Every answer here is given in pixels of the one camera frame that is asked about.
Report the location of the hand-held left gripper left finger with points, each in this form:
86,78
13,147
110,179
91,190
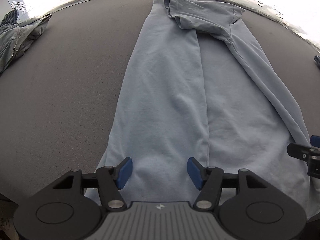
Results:
124,173

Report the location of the stack of folded dark clothes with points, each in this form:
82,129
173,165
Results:
317,61

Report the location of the light blue printed T-shirt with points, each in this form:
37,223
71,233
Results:
162,92

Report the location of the grey zipper garment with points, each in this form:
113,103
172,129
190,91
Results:
17,42

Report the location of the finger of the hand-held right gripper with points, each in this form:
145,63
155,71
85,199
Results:
300,151

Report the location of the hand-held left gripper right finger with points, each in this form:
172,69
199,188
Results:
195,173

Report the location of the blue plaid cloth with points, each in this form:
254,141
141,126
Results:
11,17

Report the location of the white printed translucent curtain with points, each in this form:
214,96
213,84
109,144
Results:
302,20

